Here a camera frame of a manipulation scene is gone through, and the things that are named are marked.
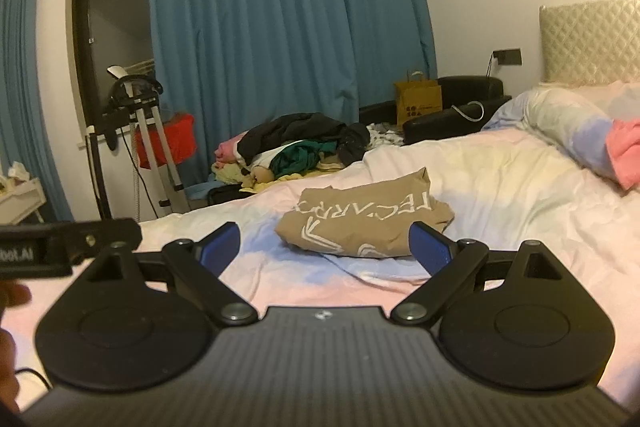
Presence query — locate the person's left hand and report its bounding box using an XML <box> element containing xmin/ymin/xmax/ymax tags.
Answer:
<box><xmin>0</xmin><ymin>282</ymin><xmax>32</xmax><ymax>418</ymax></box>

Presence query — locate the pastel tie-dye duvet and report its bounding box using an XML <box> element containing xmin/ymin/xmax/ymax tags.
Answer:
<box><xmin>0</xmin><ymin>82</ymin><xmax>640</xmax><ymax>413</ymax></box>

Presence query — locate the pile of clothes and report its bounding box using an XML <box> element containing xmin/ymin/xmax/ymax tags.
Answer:
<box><xmin>185</xmin><ymin>112</ymin><xmax>406</xmax><ymax>208</ymax></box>

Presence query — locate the white cable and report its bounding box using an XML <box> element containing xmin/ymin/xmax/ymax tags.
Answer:
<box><xmin>451</xmin><ymin>101</ymin><xmax>485</xmax><ymax>124</ymax></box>

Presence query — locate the cream quilted headboard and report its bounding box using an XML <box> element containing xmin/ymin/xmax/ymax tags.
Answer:
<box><xmin>539</xmin><ymin>0</ymin><xmax>640</xmax><ymax>85</ymax></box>

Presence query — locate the brown cardboard box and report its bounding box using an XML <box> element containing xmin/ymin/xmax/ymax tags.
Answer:
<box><xmin>394</xmin><ymin>71</ymin><xmax>444</xmax><ymax>126</ymax></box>

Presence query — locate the narrow blue curtain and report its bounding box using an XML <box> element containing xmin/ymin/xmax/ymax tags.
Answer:
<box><xmin>0</xmin><ymin>0</ymin><xmax>73</xmax><ymax>220</ymax></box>

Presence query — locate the tan printed t-shirt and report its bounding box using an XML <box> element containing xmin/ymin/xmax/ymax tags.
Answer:
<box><xmin>275</xmin><ymin>167</ymin><xmax>456</xmax><ymax>260</ymax></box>

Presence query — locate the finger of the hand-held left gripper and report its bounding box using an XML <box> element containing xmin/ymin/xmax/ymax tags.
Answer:
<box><xmin>37</xmin><ymin>218</ymin><xmax>143</xmax><ymax>265</ymax></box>

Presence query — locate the black cable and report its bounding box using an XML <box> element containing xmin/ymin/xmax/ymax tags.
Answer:
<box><xmin>14</xmin><ymin>368</ymin><xmax>51</xmax><ymax>390</ymax></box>

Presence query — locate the wide blue curtain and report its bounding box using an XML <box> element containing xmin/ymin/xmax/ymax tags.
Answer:
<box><xmin>147</xmin><ymin>0</ymin><xmax>438</xmax><ymax>192</ymax></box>

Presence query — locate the black armchair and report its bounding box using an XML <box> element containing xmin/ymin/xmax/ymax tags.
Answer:
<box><xmin>359</xmin><ymin>76</ymin><xmax>512</xmax><ymax>146</ymax></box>

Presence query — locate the pink cloth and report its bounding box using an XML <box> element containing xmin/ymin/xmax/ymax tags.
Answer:
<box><xmin>606</xmin><ymin>118</ymin><xmax>640</xmax><ymax>192</ymax></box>

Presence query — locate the red cloth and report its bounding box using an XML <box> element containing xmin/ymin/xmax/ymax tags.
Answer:
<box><xmin>134</xmin><ymin>113</ymin><xmax>196</xmax><ymax>170</ymax></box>

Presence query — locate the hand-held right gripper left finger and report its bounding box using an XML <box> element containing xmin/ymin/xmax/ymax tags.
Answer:
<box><xmin>80</xmin><ymin>222</ymin><xmax>258</xmax><ymax>327</ymax></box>

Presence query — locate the garment steamer stand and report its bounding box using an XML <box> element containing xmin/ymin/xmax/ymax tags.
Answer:
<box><xmin>102</xmin><ymin>64</ymin><xmax>191</xmax><ymax>215</ymax></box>

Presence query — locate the pastel tie-dye pillow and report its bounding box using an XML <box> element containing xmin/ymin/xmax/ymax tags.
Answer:
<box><xmin>482</xmin><ymin>87</ymin><xmax>640</xmax><ymax>180</ymax></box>

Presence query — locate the white dressing table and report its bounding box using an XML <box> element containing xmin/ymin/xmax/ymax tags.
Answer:
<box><xmin>0</xmin><ymin>177</ymin><xmax>47</xmax><ymax>225</ymax></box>

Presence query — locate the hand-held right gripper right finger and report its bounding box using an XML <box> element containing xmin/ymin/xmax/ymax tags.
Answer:
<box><xmin>390</xmin><ymin>221</ymin><xmax>568</xmax><ymax>327</ymax></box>

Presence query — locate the dark window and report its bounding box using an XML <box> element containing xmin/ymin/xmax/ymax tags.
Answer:
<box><xmin>72</xmin><ymin>0</ymin><xmax>156</xmax><ymax>142</ymax></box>

